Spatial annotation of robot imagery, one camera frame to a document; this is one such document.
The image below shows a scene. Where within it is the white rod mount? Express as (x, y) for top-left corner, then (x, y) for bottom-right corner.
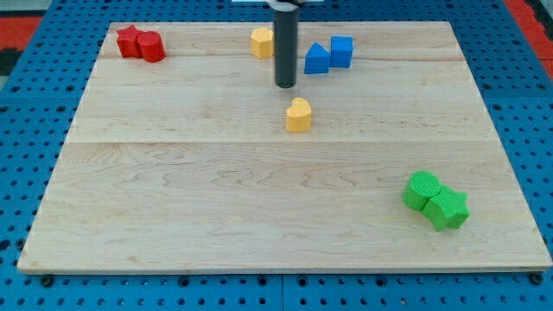
(232, 0), (323, 10)

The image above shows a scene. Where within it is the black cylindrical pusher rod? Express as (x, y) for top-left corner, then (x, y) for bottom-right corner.
(273, 5), (299, 88)

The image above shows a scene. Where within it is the red star block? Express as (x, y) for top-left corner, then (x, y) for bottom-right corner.
(117, 25), (143, 59)

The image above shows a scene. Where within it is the green star block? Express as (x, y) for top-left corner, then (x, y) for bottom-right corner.
(422, 186), (470, 232)

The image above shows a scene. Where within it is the yellow hexagon block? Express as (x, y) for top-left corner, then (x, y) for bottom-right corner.
(250, 27), (274, 59)

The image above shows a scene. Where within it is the blue triangle block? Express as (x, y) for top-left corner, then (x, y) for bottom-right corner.
(304, 42), (331, 74)

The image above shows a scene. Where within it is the blue cube block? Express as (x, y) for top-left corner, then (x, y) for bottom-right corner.
(330, 35), (353, 68)

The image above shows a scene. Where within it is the yellow heart block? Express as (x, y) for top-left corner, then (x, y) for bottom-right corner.
(286, 98), (312, 133)

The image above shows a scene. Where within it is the red cylinder block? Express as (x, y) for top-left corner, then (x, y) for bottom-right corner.
(137, 31), (166, 63)

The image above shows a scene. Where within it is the light wooden board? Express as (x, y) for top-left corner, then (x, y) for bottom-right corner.
(18, 22), (552, 275)

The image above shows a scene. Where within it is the green cylinder block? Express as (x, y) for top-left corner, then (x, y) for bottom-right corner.
(401, 171), (442, 212)

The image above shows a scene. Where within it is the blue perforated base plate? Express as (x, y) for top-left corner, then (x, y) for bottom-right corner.
(1, 0), (552, 310)

